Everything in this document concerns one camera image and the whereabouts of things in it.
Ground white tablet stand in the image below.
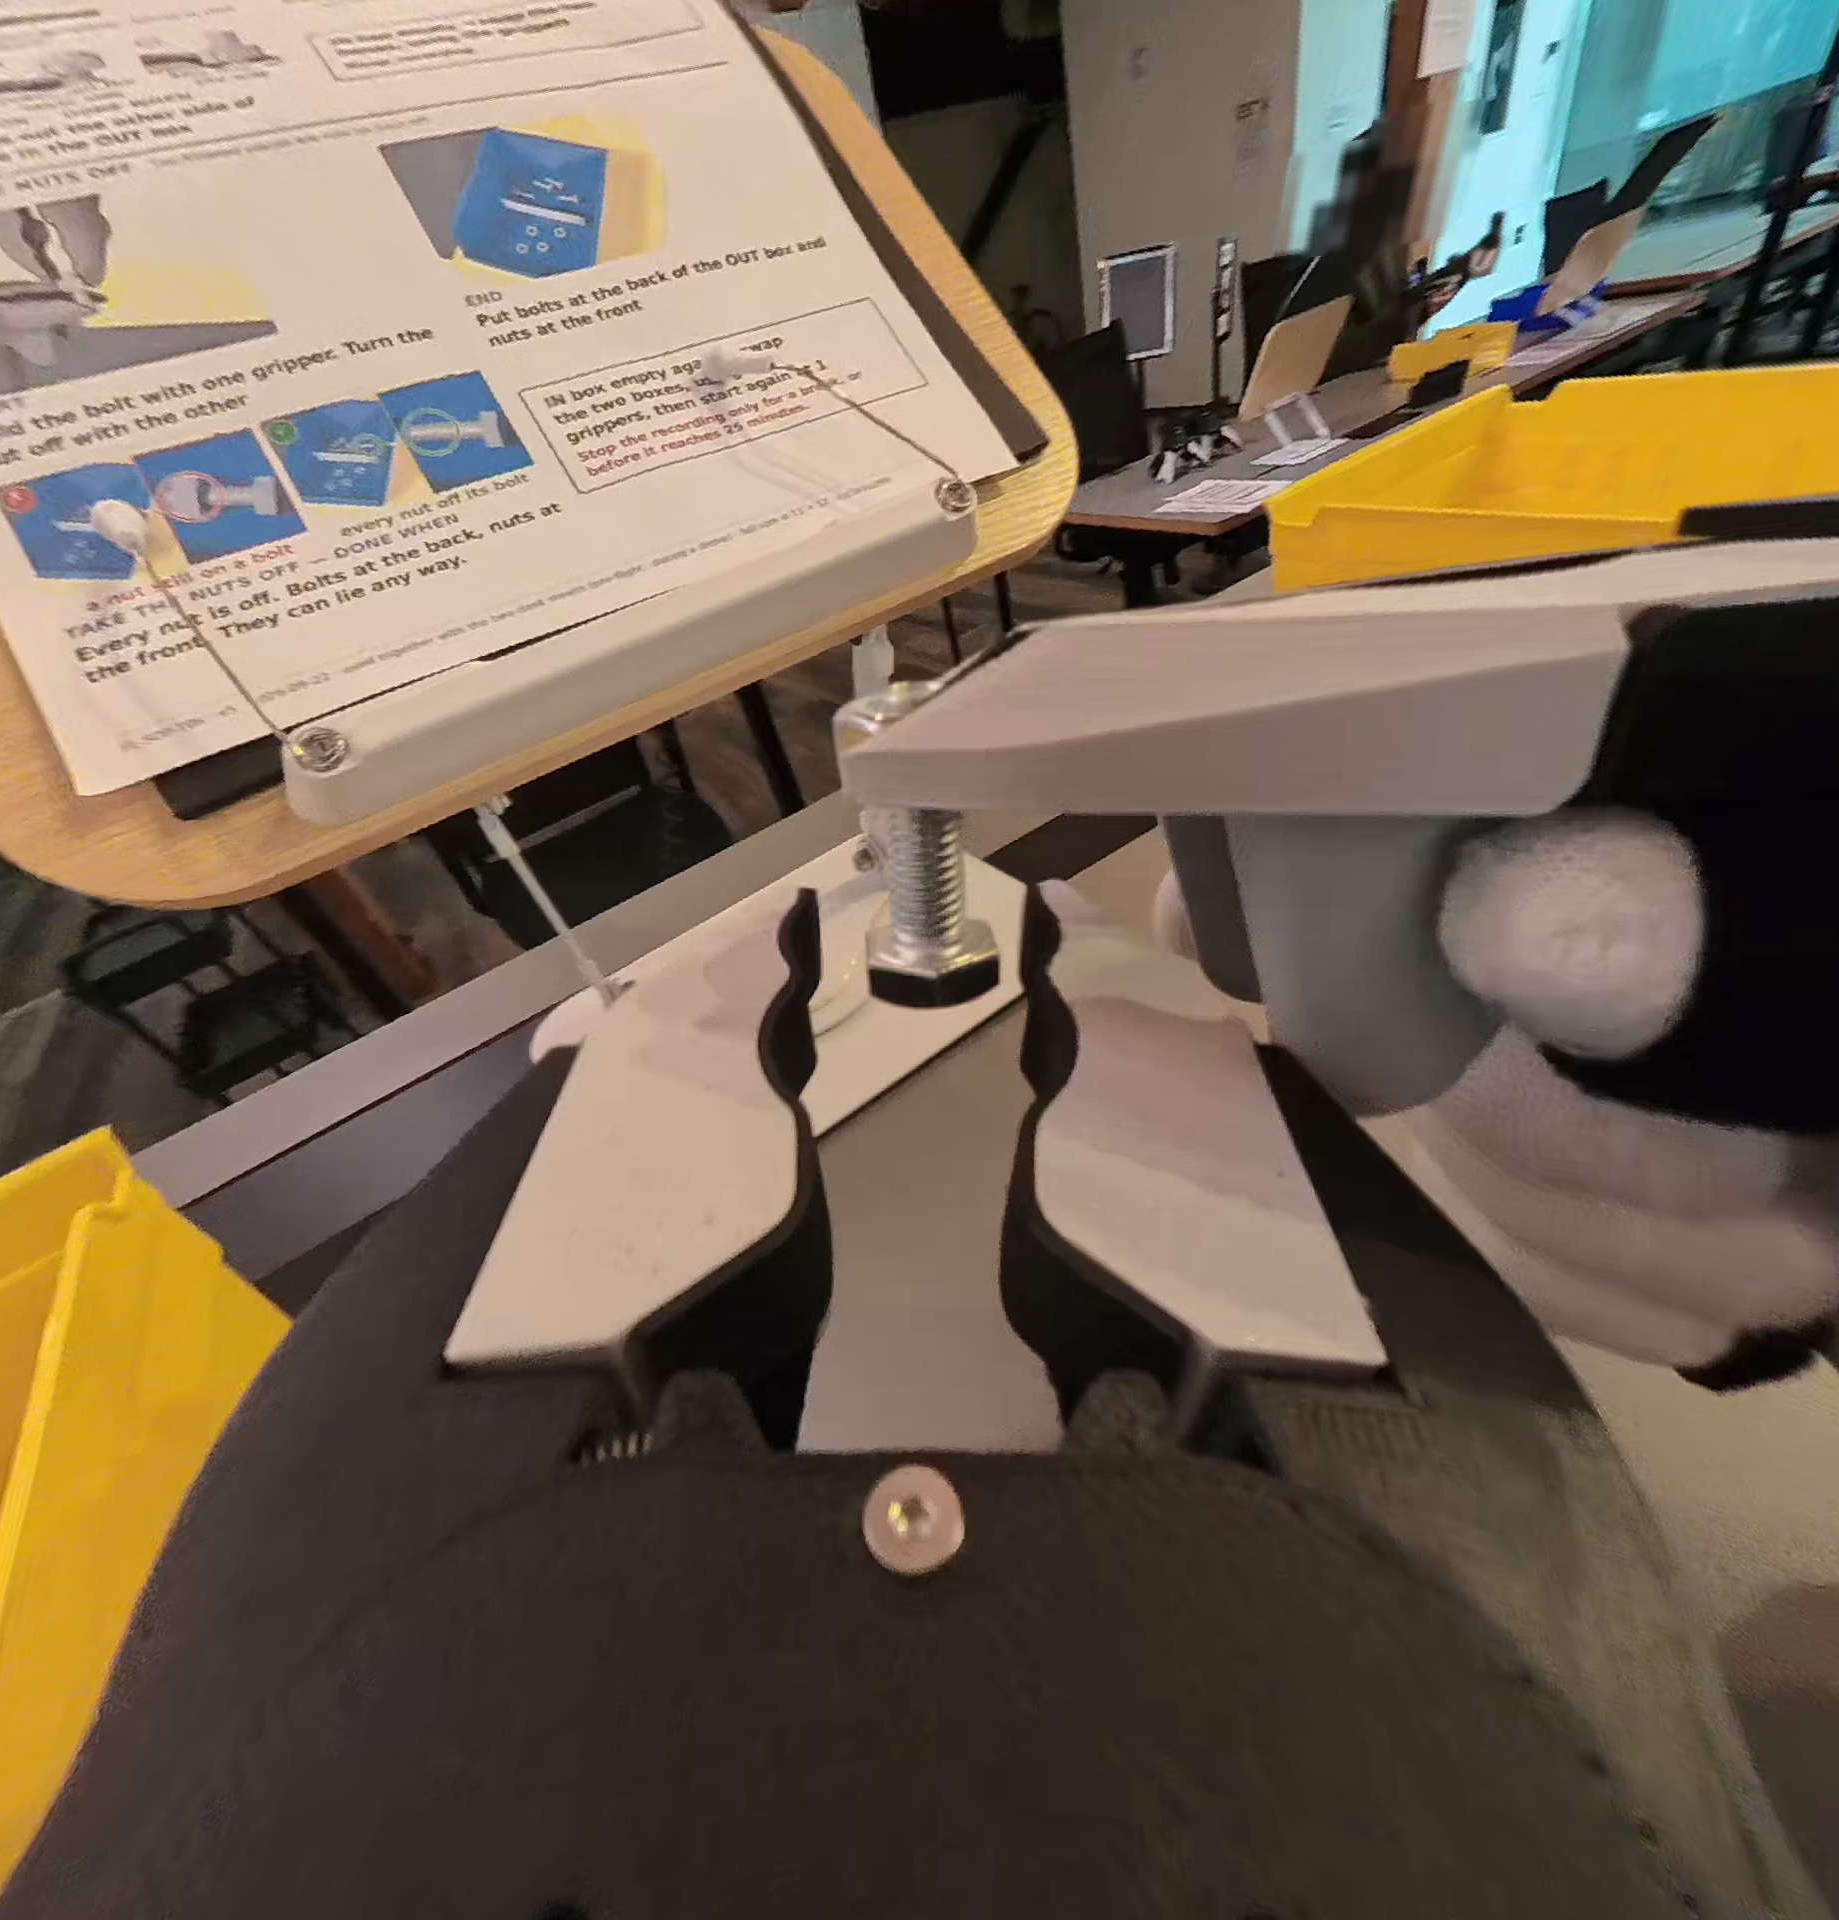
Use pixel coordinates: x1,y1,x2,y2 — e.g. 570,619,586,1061
1251,391,1347,468

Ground printed instruction sheet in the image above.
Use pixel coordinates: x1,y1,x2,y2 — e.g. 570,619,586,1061
0,0,1017,798

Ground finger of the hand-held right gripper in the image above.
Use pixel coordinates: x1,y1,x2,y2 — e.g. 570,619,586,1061
842,595,1631,1115

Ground black office chair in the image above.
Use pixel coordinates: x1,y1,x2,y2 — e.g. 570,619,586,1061
1031,313,1153,482

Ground silver framed sign stand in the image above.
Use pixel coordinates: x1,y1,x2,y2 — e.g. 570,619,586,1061
1095,243,1179,362

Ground yellow plastic bin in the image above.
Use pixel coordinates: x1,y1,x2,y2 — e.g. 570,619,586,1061
1263,366,1839,593
0,1123,294,1920

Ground grey background desk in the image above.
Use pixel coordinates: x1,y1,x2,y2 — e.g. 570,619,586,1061
1061,351,1527,593

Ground silver hex bolt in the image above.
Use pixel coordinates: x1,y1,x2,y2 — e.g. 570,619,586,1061
866,806,1005,1010

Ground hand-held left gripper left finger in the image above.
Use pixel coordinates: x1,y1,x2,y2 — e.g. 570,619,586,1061
442,884,838,1453

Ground person's right hand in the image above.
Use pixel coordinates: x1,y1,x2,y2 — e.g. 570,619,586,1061
1151,806,1839,1368

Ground wooden document stand board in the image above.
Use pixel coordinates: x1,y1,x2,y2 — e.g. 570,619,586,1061
0,0,1083,910

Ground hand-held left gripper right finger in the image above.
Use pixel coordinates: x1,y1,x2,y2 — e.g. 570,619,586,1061
1003,878,1389,1433

